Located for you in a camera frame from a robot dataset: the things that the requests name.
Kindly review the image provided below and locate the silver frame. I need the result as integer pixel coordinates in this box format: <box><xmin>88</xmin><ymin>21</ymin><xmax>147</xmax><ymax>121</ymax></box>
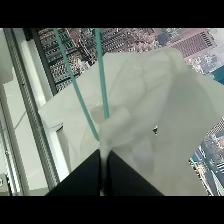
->
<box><xmin>2</xmin><ymin>28</ymin><xmax>60</xmax><ymax>197</ymax></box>

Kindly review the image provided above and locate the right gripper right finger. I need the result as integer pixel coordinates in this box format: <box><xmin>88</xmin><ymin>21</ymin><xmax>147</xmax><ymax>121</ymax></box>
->
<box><xmin>106</xmin><ymin>150</ymin><xmax>165</xmax><ymax>197</ymax></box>

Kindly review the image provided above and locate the white shirt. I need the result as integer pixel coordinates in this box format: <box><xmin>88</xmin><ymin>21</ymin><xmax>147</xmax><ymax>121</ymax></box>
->
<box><xmin>37</xmin><ymin>46</ymin><xmax>224</xmax><ymax>197</ymax></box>

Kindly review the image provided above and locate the teal clothes hanger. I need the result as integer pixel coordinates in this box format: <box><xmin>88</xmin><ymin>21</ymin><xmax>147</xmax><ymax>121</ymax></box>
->
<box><xmin>52</xmin><ymin>28</ymin><xmax>111</xmax><ymax>142</ymax></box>

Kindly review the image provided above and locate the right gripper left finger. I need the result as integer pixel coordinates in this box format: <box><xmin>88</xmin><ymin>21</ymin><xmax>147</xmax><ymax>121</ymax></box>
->
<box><xmin>45</xmin><ymin>148</ymin><xmax>102</xmax><ymax>197</ymax></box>

